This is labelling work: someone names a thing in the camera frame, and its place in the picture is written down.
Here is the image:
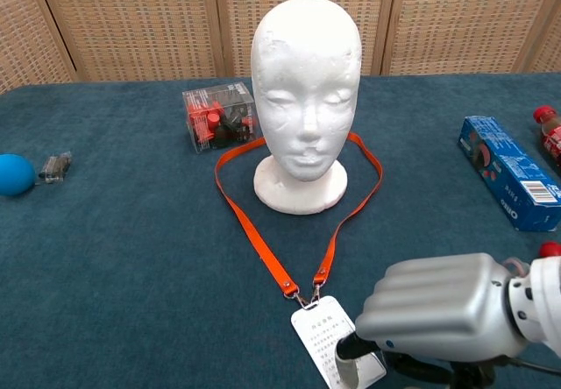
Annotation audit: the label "orange lanyard strap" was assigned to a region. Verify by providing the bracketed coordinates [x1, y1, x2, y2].
[214, 131, 385, 309]

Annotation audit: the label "wicker folding screen panel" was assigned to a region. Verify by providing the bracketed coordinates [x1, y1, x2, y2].
[32, 0, 225, 82]
[512, 0, 561, 74]
[0, 0, 79, 95]
[380, 0, 561, 76]
[213, 0, 399, 78]

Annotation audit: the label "clear box red black parts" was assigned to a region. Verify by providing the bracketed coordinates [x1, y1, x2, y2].
[181, 81, 259, 156]

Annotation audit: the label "blue Oreo cookie box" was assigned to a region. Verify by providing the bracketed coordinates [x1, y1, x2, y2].
[458, 115, 561, 233]

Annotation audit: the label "blue ball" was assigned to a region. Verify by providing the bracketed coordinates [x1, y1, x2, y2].
[0, 152, 36, 196]

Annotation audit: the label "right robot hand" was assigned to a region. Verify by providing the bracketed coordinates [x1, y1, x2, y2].
[336, 252, 534, 389]

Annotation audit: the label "white foam mannequin head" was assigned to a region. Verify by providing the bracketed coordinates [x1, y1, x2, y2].
[251, 0, 364, 216]

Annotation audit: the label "blue table cloth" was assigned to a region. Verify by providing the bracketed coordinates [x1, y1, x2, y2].
[0, 72, 561, 389]

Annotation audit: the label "white badge card holder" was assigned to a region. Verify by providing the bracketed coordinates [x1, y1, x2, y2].
[290, 295, 387, 389]

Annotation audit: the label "Coca-Cola bottle red label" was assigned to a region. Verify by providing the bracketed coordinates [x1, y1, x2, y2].
[532, 105, 561, 166]

